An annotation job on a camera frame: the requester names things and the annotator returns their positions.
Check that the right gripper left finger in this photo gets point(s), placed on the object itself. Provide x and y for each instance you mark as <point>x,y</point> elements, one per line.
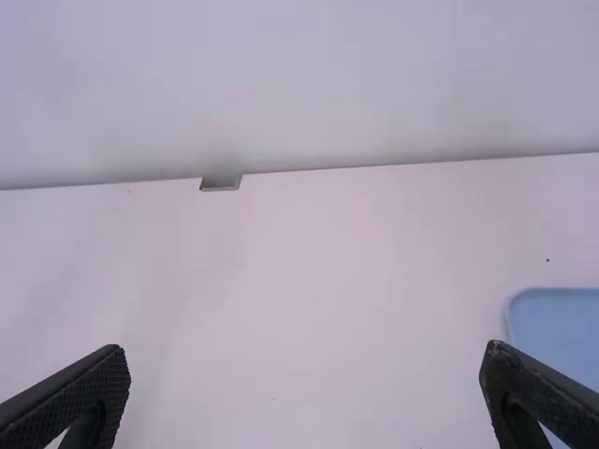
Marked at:
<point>93,388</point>

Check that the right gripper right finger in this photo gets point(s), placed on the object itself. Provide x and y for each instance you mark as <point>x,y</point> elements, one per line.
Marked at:
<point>524,379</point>

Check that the blue mat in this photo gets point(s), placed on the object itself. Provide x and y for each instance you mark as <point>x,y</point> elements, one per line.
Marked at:
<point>557,322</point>

